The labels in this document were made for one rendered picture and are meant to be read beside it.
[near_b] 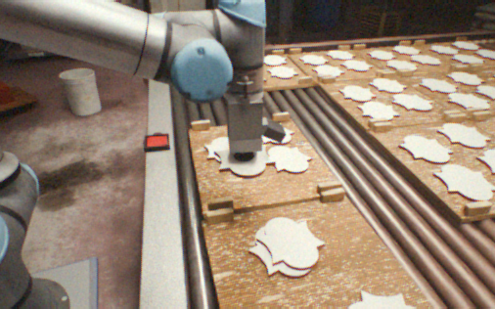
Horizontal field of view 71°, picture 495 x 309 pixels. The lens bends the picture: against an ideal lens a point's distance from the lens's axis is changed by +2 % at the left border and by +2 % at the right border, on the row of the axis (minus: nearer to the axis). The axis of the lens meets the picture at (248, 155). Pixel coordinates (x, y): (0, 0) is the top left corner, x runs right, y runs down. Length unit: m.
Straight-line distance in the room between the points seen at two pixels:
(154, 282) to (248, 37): 0.47
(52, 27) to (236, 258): 0.49
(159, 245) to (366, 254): 0.42
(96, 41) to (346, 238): 0.58
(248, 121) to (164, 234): 0.32
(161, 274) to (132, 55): 0.44
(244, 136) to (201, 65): 0.26
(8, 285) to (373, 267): 0.61
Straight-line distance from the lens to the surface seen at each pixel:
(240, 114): 0.62
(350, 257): 0.73
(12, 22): 0.43
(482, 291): 0.80
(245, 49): 0.58
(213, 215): 0.75
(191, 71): 0.42
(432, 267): 0.80
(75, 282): 0.80
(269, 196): 0.84
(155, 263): 0.75
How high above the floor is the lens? 1.47
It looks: 33 degrees down
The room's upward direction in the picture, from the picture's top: straight up
